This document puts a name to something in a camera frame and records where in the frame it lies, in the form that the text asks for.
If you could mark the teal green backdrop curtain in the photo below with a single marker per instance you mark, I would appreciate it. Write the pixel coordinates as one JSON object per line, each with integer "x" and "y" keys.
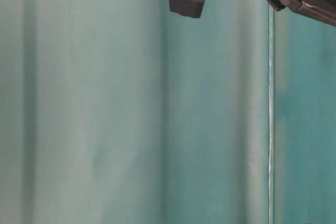
{"x": 120, "y": 111}

